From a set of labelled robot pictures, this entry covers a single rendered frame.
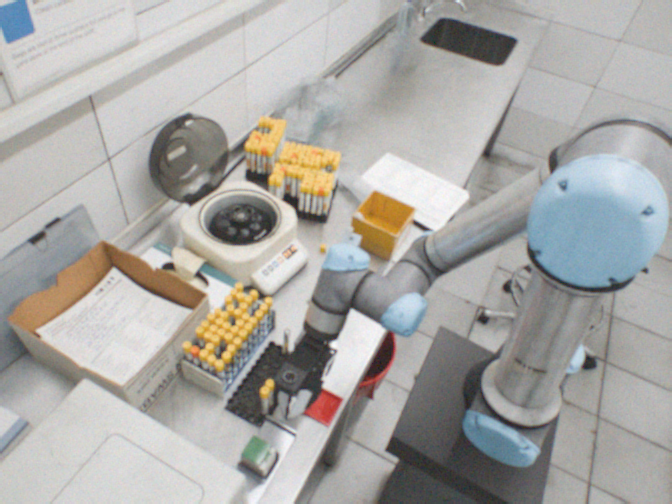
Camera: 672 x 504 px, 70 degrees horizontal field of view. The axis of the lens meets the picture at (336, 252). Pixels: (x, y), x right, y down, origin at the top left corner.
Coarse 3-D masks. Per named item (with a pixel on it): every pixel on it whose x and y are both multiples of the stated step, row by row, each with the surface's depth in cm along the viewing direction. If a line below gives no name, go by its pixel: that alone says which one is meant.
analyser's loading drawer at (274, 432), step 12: (276, 420) 91; (264, 432) 91; (276, 432) 91; (288, 432) 91; (276, 444) 90; (288, 444) 90; (276, 456) 87; (240, 468) 85; (276, 468) 87; (252, 480) 85; (264, 480) 83; (252, 492) 84
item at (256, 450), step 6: (252, 438) 84; (258, 438) 84; (252, 444) 83; (258, 444) 83; (264, 444) 83; (270, 444) 83; (246, 450) 82; (252, 450) 82; (258, 450) 82; (264, 450) 82; (246, 456) 81; (252, 456) 82; (258, 456) 82; (264, 456) 82; (270, 456) 82; (258, 462) 81
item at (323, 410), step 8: (328, 392) 101; (320, 400) 101; (328, 400) 101; (336, 400) 101; (312, 408) 99; (320, 408) 99; (328, 408) 100; (336, 408) 99; (312, 416) 98; (320, 416) 98; (328, 416) 99; (328, 424) 97
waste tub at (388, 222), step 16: (368, 208) 136; (384, 208) 135; (400, 208) 132; (416, 208) 130; (352, 224) 127; (368, 224) 124; (384, 224) 138; (400, 224) 136; (368, 240) 128; (384, 240) 125; (400, 240) 129; (384, 256) 129
